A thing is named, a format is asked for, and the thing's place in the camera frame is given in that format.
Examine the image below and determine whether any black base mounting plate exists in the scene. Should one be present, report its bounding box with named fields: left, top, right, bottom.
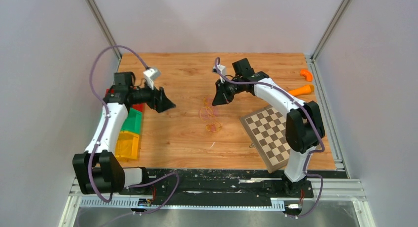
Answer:
left=124, top=167, right=315, bottom=208

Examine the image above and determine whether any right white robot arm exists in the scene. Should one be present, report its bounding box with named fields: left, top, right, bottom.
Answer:
left=212, top=57, right=325, bottom=196

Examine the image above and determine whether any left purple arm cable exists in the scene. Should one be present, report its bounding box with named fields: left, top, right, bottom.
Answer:
left=86, top=45, right=181, bottom=216

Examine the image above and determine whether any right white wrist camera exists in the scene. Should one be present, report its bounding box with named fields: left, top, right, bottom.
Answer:
left=212, top=65, right=227, bottom=83

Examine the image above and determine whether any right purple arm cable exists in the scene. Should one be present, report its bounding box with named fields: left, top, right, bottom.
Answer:
left=213, top=57, right=326, bottom=219

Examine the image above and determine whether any orange plastic carrot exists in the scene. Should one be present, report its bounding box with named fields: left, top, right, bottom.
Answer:
left=288, top=84, right=315, bottom=97

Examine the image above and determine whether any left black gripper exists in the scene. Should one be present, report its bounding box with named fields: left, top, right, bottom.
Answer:
left=129, top=78, right=175, bottom=113

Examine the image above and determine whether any green plastic bin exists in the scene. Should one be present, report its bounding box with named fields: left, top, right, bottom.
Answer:
left=121, top=108, right=143, bottom=134

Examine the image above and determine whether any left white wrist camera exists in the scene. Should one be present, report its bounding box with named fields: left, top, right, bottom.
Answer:
left=143, top=67, right=161, bottom=90

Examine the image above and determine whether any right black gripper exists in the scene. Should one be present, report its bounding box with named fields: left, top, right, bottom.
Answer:
left=213, top=77, right=244, bottom=106

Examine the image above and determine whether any orange curved pipe piece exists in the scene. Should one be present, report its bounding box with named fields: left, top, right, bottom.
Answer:
left=299, top=69, right=313, bottom=82

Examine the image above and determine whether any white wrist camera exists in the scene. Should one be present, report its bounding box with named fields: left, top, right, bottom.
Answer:
left=143, top=67, right=161, bottom=90
left=212, top=65, right=227, bottom=83

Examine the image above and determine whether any red plastic bin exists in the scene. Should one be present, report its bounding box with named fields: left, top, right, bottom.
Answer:
left=105, top=89, right=146, bottom=113

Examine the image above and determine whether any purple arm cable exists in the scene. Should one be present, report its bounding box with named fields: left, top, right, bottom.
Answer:
left=86, top=45, right=181, bottom=216
left=213, top=57, right=326, bottom=219

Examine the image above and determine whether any orange purple cable bundle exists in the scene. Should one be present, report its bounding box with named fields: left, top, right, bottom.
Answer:
left=198, top=97, right=224, bottom=134

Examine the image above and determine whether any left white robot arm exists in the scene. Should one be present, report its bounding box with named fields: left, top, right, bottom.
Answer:
left=72, top=68, right=175, bottom=195

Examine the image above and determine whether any yellow plastic bin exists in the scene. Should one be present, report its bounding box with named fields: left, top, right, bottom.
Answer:
left=115, top=131, right=140, bottom=162

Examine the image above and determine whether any wooden chessboard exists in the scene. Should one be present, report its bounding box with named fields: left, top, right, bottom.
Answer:
left=240, top=105, right=291, bottom=173

